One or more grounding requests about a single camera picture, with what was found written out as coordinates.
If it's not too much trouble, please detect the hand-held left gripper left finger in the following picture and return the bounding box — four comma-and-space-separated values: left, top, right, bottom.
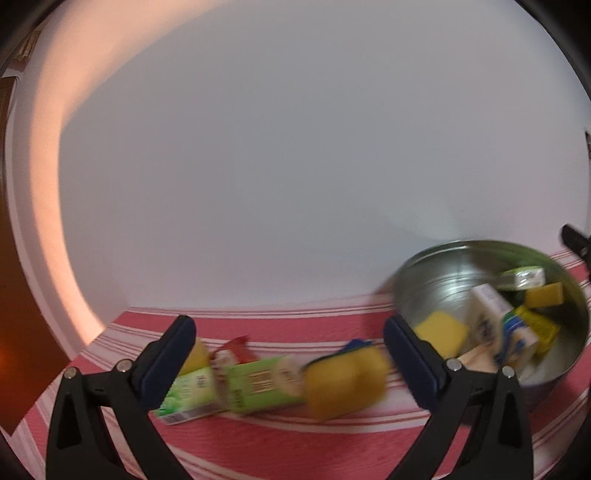
45, 315, 198, 480

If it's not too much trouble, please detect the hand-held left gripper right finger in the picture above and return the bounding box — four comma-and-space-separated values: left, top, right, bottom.
383, 314, 541, 480

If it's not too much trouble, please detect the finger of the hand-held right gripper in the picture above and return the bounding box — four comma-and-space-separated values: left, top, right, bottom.
560, 224, 591, 271

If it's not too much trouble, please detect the green barcode tissue pack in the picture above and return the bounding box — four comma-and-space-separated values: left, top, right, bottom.
152, 367, 229, 425

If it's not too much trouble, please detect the green leaf tissue pack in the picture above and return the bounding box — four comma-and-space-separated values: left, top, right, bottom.
498, 266, 546, 291

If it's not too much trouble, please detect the beige snack packet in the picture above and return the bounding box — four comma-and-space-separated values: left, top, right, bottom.
457, 346, 497, 370

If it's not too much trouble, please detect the red snack packet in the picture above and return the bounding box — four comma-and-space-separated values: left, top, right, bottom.
210, 336, 257, 370

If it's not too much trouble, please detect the yellow sponge with dark backing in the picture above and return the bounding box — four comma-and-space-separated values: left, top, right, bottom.
302, 339, 391, 422

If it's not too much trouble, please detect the round black cookie tin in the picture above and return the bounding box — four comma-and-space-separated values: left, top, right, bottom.
392, 240, 591, 414

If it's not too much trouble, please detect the white and blue tissue pack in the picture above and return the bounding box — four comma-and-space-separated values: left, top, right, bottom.
464, 284, 540, 370

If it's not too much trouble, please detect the yellow snack packet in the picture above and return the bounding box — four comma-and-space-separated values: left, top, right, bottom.
512, 305, 561, 356

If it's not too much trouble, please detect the light green tissue pack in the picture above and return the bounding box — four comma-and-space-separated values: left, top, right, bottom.
226, 354, 308, 416

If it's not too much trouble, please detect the red striped tablecloth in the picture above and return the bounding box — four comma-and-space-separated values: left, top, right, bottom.
9, 249, 591, 480

